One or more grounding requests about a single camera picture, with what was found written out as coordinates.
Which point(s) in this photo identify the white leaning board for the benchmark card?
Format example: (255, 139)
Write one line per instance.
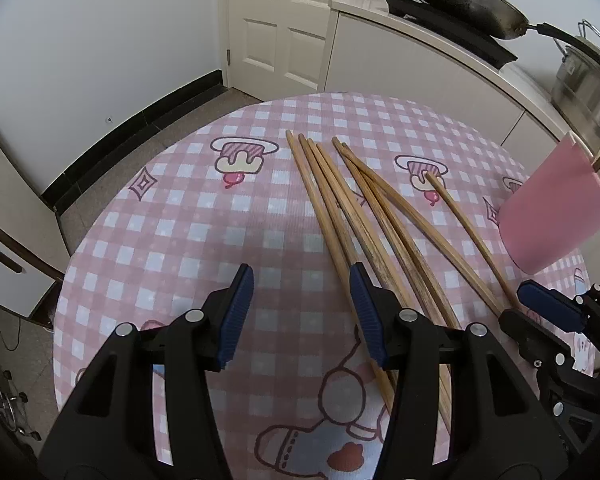
(10, 185)

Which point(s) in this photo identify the white wooden cabinet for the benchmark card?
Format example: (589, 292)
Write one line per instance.
(15, 280)

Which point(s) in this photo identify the pink checked tablecloth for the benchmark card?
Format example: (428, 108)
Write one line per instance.
(180, 220)

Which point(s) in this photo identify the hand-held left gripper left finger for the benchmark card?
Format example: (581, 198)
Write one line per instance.
(237, 310)

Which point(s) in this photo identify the white panel door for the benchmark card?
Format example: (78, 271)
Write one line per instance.
(280, 20)

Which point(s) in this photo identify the pink cup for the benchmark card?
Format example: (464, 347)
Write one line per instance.
(550, 210)

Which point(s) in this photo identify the bunch of wooden chopsticks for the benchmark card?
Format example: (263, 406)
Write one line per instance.
(330, 200)

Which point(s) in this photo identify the black induction cooker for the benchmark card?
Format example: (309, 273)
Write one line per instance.
(455, 35)

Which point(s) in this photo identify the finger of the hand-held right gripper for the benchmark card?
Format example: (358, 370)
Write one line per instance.
(525, 332)
(550, 305)

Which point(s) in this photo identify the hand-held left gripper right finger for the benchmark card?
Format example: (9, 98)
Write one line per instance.
(367, 310)

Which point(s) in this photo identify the black baseboard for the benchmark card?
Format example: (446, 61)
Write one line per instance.
(130, 120)

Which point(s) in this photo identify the metal folding frame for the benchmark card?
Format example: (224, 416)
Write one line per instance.
(5, 400)

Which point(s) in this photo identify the large steel steamer pot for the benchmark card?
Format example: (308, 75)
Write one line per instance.
(585, 85)

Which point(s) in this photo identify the white counter cabinet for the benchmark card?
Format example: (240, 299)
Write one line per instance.
(405, 60)

